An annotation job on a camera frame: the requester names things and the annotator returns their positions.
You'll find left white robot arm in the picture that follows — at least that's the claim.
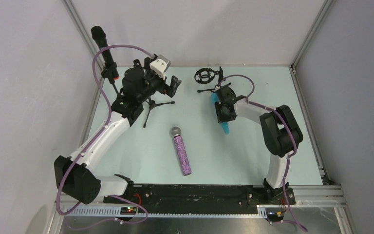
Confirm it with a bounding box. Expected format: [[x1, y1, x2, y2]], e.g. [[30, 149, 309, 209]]
[[54, 55, 181, 204]]

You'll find black round base stand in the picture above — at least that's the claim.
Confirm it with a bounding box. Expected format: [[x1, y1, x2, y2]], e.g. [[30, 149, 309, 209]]
[[101, 62, 120, 96]]

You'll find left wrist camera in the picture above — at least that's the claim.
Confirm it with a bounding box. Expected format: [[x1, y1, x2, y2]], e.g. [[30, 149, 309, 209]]
[[150, 55, 171, 79]]

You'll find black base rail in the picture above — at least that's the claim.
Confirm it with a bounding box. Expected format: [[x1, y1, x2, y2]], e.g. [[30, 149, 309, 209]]
[[104, 184, 296, 215]]

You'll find black microphone orange end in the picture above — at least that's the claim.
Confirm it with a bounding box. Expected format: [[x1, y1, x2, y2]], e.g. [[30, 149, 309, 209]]
[[91, 26, 115, 66]]

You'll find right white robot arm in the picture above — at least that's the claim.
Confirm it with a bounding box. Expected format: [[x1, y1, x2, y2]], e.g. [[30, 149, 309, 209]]
[[214, 85, 303, 192]]

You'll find tall black tripod stand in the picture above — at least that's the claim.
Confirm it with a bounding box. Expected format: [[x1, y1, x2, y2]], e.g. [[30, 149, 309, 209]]
[[133, 59, 176, 129]]

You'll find blue microphone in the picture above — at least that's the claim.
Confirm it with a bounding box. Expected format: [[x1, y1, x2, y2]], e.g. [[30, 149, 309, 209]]
[[210, 93, 230, 135]]

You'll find right circuit board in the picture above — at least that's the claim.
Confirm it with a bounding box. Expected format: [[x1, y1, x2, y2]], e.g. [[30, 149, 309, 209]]
[[266, 212, 284, 223]]

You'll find left circuit board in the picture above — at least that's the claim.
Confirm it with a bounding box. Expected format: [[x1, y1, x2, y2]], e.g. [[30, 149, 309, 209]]
[[120, 206, 138, 215]]

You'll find circuit board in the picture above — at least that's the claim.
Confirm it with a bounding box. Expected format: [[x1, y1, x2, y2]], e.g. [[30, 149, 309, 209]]
[[266, 212, 284, 223], [120, 206, 138, 215]]

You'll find purple glitter microphone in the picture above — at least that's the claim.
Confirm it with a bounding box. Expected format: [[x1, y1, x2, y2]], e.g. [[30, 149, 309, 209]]
[[170, 127, 192, 176]]

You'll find shock mount tripod stand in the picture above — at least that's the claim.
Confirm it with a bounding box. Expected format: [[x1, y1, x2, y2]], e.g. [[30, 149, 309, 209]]
[[194, 66, 224, 85]]

